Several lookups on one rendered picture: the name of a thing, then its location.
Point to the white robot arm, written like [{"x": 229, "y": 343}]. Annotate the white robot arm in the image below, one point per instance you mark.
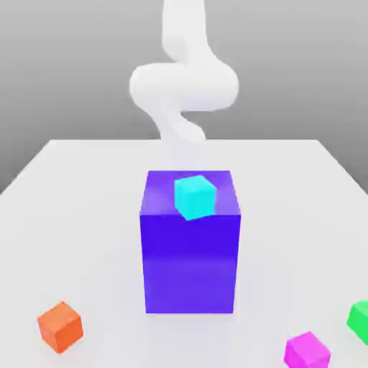
[{"x": 184, "y": 86}]

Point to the small cyan cube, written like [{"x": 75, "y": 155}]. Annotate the small cyan cube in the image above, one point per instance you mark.
[{"x": 195, "y": 198}]

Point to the small orange cube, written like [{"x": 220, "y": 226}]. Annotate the small orange cube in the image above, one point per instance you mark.
[{"x": 60, "y": 327}]

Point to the small magenta cube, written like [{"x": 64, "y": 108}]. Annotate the small magenta cube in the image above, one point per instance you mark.
[{"x": 307, "y": 351}]

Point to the small green cube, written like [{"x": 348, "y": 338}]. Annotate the small green cube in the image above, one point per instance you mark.
[{"x": 359, "y": 320}]

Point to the large purple box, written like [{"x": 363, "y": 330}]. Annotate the large purple box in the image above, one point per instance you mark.
[{"x": 189, "y": 264}]

